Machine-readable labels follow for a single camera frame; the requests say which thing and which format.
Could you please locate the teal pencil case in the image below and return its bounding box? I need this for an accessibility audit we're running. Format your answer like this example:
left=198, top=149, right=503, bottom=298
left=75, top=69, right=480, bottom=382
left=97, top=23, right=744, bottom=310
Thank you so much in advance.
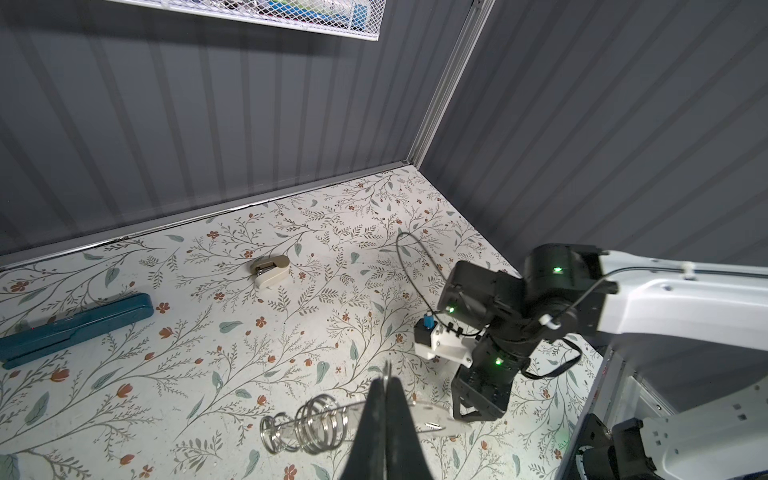
left=1, top=293, right=155, bottom=370

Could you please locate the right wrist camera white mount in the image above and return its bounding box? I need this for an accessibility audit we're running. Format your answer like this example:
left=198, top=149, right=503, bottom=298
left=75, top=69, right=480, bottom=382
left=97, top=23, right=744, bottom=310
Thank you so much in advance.
left=413, top=315, right=478, bottom=368

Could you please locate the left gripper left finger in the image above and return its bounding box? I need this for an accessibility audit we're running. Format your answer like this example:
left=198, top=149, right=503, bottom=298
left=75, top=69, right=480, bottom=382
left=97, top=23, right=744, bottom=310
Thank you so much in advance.
left=340, top=379, right=386, bottom=480

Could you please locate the silver metal key holder plate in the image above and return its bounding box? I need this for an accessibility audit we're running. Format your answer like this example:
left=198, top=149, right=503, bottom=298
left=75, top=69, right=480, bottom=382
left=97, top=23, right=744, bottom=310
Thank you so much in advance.
left=259, top=394, right=470, bottom=455

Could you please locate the beige small stapler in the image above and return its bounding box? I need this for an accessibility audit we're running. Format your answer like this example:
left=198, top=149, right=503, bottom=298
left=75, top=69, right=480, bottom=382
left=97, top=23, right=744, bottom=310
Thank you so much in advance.
left=250, top=255, right=291, bottom=289

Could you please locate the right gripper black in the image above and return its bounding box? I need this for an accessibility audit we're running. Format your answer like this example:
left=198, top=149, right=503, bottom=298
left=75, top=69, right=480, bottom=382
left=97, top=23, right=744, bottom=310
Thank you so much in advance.
left=451, top=354, right=518, bottom=422

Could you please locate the white wire mesh basket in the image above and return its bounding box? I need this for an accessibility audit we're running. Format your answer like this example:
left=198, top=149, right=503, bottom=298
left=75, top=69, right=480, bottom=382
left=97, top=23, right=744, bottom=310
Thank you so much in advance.
left=125, top=0, right=386, bottom=41

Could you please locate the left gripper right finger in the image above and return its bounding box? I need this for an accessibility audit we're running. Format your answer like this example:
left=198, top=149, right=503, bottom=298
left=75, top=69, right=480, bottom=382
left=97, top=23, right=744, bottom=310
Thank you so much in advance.
left=385, top=377, right=433, bottom=480

